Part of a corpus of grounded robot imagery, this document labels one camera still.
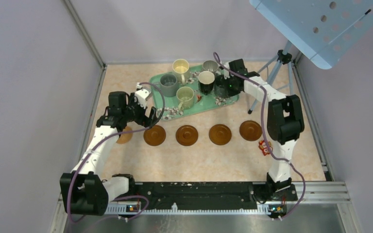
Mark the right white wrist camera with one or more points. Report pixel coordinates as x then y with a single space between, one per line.
225 70

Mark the light blue perforated panel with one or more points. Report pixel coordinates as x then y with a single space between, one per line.
322 30

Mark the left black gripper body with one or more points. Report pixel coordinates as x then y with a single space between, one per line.
136 113

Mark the dark green mug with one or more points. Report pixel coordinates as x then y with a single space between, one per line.
220 90

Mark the pale yellow mug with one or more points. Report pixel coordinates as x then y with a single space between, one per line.
181 70

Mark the ribbed grey mug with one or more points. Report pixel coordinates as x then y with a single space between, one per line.
210 66

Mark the dark brown wooden coaster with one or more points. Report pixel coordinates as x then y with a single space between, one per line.
220 134
250 130
155 136
187 135

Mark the plain grey mug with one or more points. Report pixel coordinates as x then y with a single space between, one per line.
168 84

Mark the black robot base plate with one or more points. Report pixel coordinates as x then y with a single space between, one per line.
208 195

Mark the red owl picture card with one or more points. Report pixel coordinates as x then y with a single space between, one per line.
264 148

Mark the light green mug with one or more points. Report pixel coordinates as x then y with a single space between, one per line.
185 96

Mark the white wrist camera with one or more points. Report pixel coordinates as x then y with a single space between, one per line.
225 70
142 95

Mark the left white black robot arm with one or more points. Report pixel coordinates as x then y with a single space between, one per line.
83 192

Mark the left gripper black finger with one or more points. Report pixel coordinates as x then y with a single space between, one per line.
142 122
150 120

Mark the light tan wooden coaster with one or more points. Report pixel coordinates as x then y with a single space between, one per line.
126 136

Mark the aluminium frame rail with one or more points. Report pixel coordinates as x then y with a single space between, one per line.
322 207

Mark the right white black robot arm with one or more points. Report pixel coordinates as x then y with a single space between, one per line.
282 124

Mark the black mug white inside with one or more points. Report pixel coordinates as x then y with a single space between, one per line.
206 81

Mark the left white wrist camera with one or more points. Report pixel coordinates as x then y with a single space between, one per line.
142 95

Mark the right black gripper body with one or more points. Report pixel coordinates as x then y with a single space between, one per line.
236 91

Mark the grey tripod stand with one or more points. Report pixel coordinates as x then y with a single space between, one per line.
282 58

